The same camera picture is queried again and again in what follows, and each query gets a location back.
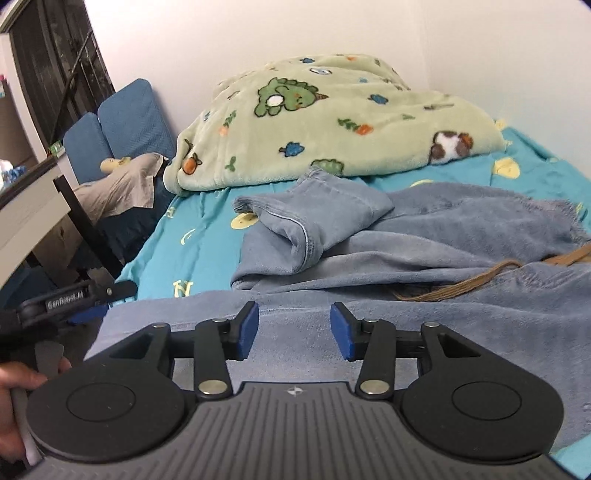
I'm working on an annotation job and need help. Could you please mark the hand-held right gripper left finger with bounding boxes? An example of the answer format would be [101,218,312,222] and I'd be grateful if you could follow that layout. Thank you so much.
[108,301,260,401]

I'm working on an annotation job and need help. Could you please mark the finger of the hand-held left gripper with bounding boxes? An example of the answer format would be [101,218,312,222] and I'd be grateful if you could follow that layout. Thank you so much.
[68,304,110,326]
[90,281,139,302]

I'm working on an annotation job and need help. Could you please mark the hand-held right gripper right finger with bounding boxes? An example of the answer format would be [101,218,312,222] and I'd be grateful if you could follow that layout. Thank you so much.
[330,302,485,401]

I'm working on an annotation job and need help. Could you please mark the blue denim pants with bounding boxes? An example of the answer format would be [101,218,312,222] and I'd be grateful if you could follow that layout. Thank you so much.
[83,167,591,457]

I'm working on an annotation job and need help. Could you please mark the person's left hand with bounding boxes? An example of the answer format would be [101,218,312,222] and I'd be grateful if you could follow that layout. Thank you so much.
[0,360,72,462]

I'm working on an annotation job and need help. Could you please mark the white and black table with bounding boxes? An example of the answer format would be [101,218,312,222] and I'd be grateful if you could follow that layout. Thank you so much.
[0,154,125,289]

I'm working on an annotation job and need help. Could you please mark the teal printed bed sheet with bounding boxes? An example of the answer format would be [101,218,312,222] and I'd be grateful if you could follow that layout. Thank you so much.
[115,124,591,480]

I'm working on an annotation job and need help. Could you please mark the beige cloth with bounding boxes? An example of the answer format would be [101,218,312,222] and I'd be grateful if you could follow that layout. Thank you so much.
[74,153,169,224]

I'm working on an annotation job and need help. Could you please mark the blue tissue pack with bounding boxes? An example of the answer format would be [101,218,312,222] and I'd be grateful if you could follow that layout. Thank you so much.
[0,159,24,185]

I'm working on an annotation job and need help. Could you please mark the green cartoon printed blanket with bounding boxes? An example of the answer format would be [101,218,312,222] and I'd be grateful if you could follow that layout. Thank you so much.
[163,53,509,197]

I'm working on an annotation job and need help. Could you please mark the dark window grille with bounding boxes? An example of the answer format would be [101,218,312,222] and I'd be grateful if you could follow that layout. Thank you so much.
[9,0,116,148]

